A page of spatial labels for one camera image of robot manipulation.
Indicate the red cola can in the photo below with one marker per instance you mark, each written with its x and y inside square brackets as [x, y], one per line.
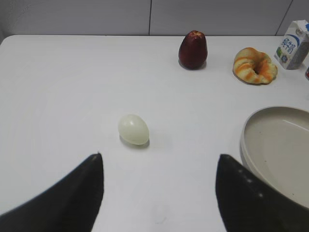
[307, 73]

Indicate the white egg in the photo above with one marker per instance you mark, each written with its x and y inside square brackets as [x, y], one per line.
[133, 129]

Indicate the white blue milk carton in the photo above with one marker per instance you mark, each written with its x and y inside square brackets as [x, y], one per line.
[294, 47]

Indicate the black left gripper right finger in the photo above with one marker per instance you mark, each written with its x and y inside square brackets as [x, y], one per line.
[247, 204]

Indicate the dark red wax apple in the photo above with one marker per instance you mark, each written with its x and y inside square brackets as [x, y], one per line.
[193, 50]

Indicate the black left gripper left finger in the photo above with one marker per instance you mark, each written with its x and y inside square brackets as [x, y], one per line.
[70, 205]

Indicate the beige round plate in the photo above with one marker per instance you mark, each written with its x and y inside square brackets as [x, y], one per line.
[274, 145]

